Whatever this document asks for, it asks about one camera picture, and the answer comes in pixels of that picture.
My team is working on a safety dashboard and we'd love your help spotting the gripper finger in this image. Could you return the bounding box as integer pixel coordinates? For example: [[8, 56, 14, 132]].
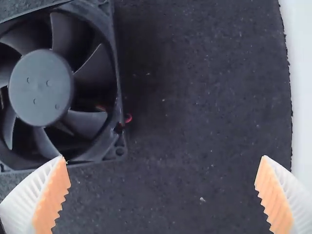
[[0, 155, 72, 234], [253, 155, 312, 234]]

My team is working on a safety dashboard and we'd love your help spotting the black square fan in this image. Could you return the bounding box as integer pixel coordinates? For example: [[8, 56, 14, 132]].
[[0, 0, 134, 174]]

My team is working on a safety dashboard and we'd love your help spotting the black mat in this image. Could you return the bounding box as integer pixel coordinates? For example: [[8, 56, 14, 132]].
[[0, 0, 293, 234]]

